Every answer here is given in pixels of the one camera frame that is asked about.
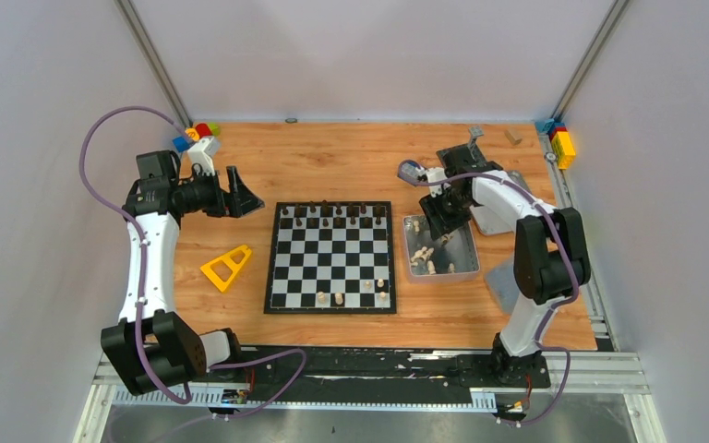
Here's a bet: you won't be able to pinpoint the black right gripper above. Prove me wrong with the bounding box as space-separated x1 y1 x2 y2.
420 186 473 241

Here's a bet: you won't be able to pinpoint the metal tin box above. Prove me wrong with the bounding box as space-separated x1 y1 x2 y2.
402 215 481 284

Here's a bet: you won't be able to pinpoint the black white chessboard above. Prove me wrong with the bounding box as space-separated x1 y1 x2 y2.
263 200 398 315

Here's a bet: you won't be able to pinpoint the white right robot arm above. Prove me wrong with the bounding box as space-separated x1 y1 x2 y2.
415 145 591 386

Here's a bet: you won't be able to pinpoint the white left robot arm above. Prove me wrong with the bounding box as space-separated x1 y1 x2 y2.
101 150 264 396

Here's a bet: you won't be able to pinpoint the blue grey toy brick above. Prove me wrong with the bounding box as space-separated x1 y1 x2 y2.
397 160 426 186

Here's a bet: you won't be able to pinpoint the coloured toy cylinders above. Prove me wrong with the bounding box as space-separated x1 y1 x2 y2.
172 123 221 153

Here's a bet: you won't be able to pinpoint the blue plastic bag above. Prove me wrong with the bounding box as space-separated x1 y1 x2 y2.
484 256 520 316

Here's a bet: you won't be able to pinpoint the small wooden block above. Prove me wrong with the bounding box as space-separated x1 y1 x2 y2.
504 127 523 146

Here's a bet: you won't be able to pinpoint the coloured toy brick stack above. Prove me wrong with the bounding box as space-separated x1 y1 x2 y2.
534 119 577 171

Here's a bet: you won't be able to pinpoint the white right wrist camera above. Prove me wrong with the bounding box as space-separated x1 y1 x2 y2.
425 167 448 198

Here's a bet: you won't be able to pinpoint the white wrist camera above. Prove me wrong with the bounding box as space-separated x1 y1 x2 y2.
425 167 448 198
186 136 221 176

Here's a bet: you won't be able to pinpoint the grey brick baseplate with post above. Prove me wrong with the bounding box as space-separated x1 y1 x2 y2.
437 126 500 177

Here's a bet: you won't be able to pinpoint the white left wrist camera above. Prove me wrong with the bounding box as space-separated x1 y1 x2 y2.
186 136 221 176

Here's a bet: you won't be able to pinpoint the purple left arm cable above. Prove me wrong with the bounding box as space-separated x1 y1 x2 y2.
78 106 309 421

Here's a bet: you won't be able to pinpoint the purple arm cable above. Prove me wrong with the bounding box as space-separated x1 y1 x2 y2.
398 160 581 428
78 106 309 421

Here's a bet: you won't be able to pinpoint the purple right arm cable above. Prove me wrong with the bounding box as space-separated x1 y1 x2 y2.
398 160 581 428

